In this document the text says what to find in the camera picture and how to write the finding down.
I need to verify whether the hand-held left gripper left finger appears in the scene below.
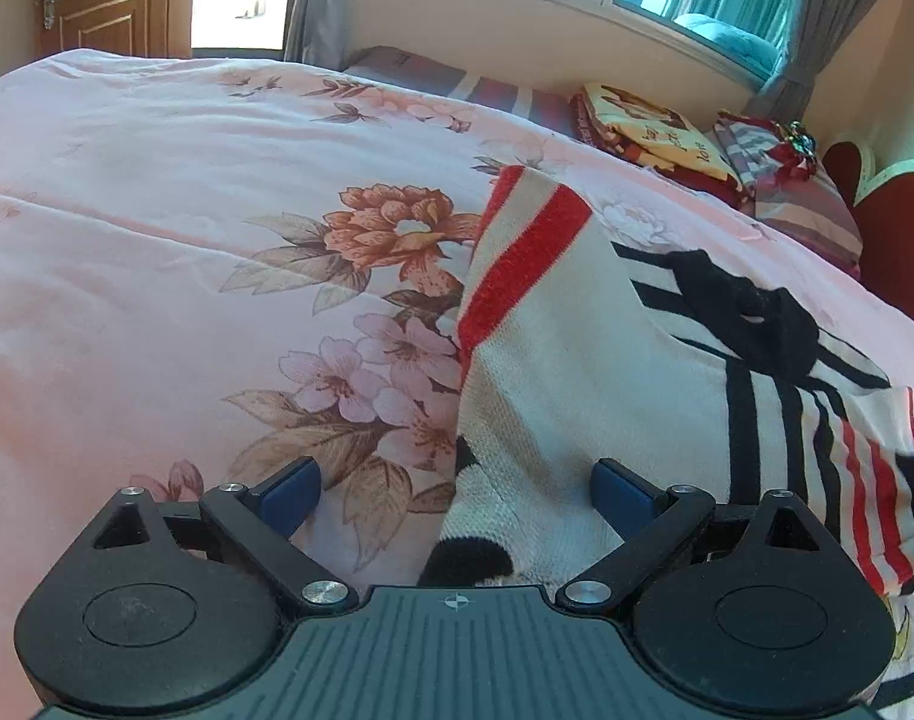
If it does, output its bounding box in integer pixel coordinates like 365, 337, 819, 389
89, 456, 357, 612

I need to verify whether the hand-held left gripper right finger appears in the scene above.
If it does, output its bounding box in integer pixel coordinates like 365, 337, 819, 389
558, 457, 829, 610

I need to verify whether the striped knit sweater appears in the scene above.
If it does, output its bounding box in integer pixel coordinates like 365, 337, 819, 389
418, 163, 914, 720

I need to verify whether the pink floral bedspread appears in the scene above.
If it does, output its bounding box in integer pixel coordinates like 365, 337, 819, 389
0, 49, 914, 616

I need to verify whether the striped pillow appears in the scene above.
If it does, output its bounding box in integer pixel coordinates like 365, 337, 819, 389
715, 111, 867, 280

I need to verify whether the folded printed blanket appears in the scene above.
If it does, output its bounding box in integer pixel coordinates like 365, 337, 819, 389
569, 82, 744, 205

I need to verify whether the red headboard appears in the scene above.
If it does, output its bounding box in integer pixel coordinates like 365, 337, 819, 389
823, 139, 914, 332

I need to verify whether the small beaded ornament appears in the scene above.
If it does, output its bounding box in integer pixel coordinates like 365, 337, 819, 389
772, 120, 822, 182

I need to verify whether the striped mattress sheet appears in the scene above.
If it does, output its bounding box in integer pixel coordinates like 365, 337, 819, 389
341, 45, 587, 140

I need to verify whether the teal cloth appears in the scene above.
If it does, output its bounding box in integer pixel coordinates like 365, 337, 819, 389
671, 0, 803, 80

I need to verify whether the grey curtain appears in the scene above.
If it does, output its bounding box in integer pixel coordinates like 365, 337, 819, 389
283, 0, 357, 70
757, 0, 914, 121

